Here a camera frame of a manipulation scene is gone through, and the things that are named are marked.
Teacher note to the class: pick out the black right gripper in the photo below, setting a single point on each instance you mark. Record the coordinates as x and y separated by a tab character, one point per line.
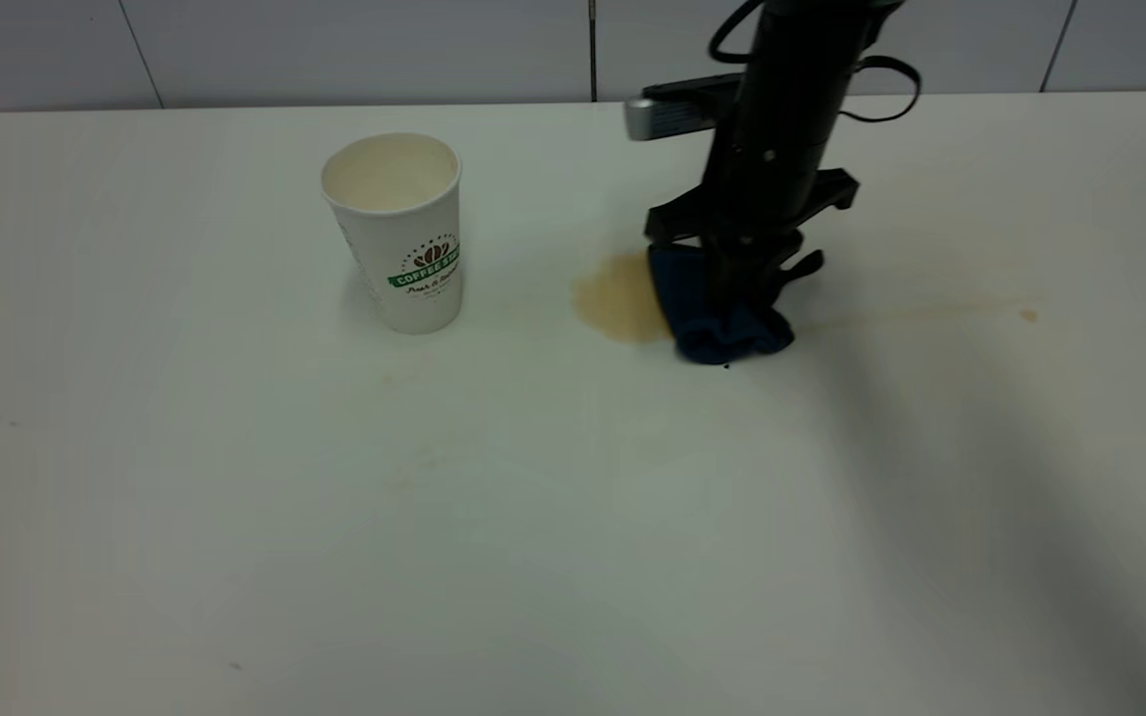
772	149

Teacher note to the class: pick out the dark blue cloth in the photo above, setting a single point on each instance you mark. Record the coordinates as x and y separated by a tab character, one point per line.
722	338

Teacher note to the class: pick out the white paper coffee cup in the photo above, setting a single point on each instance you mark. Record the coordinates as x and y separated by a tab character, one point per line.
404	249

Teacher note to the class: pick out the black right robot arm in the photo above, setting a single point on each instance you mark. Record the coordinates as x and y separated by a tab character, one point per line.
822	25

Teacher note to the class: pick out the brown coffee spill stain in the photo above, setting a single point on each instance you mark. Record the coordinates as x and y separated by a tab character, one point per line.
618	298

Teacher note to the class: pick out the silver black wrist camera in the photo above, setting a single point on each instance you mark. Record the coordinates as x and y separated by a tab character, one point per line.
672	111

